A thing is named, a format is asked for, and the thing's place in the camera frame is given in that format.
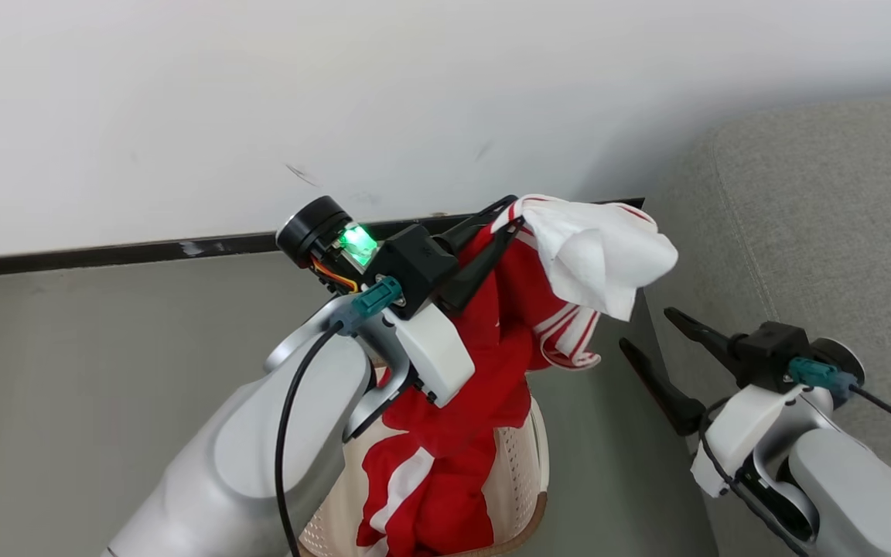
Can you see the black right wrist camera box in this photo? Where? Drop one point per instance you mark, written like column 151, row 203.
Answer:
column 774, row 356

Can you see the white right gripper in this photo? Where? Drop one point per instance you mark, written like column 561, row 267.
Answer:
column 739, row 433

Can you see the red and white clothing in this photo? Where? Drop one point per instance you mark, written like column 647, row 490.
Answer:
column 492, row 371

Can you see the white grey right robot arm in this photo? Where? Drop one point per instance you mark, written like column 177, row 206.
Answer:
column 863, row 495

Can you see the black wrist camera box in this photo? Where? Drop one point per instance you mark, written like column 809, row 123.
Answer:
column 411, row 267
column 774, row 356

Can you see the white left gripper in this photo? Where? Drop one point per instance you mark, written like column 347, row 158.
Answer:
column 438, row 352

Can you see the cream perforated laundry basket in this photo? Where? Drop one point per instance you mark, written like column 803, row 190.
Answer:
column 519, row 480

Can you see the black baseboard strip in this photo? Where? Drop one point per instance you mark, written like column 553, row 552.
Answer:
column 105, row 254

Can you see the grey fabric sofa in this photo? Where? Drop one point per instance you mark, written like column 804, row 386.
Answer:
column 840, row 232

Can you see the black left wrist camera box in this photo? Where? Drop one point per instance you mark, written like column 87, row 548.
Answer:
column 411, row 267

